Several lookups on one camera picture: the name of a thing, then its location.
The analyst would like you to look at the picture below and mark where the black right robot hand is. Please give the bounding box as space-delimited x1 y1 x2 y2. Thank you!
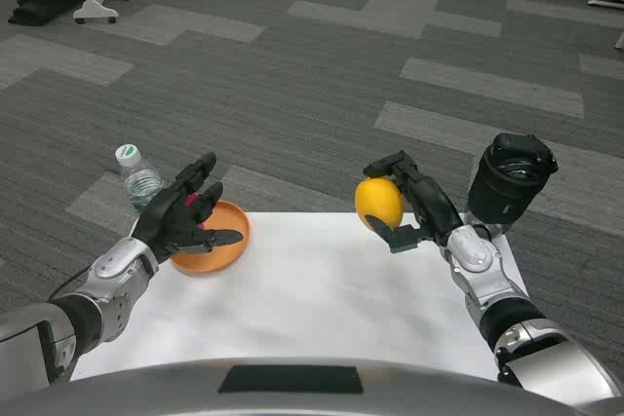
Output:
362 149 465 254

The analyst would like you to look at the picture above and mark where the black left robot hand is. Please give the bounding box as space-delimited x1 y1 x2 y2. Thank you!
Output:
132 151 245 265

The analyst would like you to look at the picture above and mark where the yellow lemon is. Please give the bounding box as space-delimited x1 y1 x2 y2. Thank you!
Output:
354 177 407 231

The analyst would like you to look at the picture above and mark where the clear plastic water bottle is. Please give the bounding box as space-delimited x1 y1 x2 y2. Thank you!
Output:
114 143 168 215

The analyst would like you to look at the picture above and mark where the orange round plate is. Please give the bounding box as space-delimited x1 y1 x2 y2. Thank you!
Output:
170 200 252 277

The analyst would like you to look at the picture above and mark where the black cylindrical container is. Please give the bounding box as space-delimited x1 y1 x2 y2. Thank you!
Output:
466 132 559 222

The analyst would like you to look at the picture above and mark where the white paper table cover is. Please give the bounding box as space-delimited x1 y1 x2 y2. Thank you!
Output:
70 211 529 382

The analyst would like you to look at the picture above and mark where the silver robot chest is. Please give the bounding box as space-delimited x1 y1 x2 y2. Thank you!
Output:
0 356 624 416

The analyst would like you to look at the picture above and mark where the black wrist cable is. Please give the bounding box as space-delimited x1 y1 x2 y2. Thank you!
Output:
47 263 95 301

